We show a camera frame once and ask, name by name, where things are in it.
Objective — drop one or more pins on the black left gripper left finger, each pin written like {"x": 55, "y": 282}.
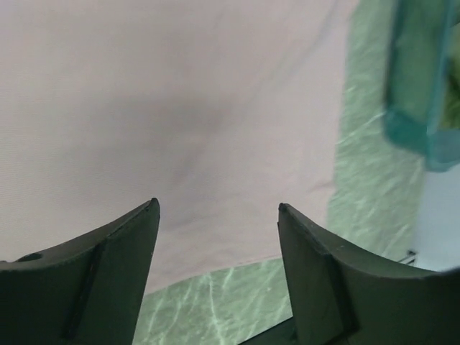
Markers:
{"x": 87, "y": 290}

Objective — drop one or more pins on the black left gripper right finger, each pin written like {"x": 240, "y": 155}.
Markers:
{"x": 343, "y": 294}

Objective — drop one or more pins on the pink tank top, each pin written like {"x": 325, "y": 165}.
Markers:
{"x": 221, "y": 110}

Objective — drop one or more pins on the olive green tank top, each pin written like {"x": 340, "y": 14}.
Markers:
{"x": 450, "y": 117}

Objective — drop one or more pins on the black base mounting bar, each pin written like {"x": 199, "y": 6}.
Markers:
{"x": 283, "y": 333}

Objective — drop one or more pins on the teal plastic basket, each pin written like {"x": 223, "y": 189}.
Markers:
{"x": 422, "y": 36}

